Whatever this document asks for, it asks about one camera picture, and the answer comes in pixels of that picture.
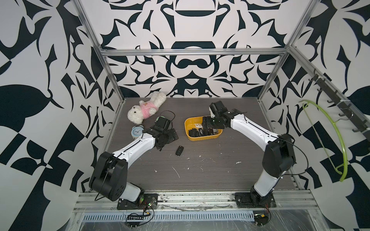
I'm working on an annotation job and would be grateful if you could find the black flip key slanted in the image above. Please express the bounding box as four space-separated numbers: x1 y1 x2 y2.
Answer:
175 145 184 157

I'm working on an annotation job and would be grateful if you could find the yellow plastic storage box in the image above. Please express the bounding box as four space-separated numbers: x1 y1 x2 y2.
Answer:
184 116 223 141

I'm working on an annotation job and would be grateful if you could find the black car key top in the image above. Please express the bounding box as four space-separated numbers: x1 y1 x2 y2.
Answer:
188 128 200 138

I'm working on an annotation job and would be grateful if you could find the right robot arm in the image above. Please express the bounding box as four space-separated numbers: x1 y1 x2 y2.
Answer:
206 101 296 200

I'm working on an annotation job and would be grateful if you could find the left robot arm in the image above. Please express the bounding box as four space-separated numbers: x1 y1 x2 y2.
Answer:
89 116 178 205

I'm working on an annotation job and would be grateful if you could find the light blue alarm clock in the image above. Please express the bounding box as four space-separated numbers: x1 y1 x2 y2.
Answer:
131 125 144 140

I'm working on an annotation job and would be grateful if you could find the white plush dog pink shirt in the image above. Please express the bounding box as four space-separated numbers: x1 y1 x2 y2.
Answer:
127 91 167 125

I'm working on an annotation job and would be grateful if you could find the green plastic clothes hanger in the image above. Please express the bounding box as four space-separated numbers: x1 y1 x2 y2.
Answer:
299 99 349 182

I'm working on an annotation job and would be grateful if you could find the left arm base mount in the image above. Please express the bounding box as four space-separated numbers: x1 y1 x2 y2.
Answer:
117 193 159 210

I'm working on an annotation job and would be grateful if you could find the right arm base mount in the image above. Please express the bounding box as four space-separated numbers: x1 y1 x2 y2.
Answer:
235 191 277 208

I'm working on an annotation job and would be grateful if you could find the aluminium frame back bar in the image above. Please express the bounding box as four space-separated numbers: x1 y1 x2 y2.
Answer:
100 48 286 56

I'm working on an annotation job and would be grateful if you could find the white slotted cable duct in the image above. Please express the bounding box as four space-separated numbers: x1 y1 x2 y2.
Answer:
82 210 254 222

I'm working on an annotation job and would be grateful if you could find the black wall hook rack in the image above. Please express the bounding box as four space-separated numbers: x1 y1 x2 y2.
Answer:
310 68 370 141

